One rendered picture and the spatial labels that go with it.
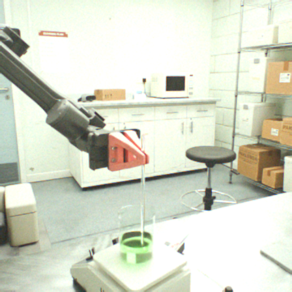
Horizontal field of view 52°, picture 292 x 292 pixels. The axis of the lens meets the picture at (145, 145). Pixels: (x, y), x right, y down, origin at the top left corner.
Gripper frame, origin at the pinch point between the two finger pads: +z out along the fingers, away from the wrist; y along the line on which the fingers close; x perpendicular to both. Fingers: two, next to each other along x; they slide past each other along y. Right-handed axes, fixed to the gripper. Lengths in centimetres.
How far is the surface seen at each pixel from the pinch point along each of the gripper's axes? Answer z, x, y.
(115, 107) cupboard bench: -219, 15, 127
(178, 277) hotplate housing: 5.7, 19.3, 3.0
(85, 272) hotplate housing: -6.6, 21.1, -7.7
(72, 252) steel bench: -21.2, 26.0, -4.1
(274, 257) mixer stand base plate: 8.0, 24.7, 29.0
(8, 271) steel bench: -22.7, 26.1, -17.1
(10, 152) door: -293, 65, 42
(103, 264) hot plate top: -1.6, 17.2, -6.7
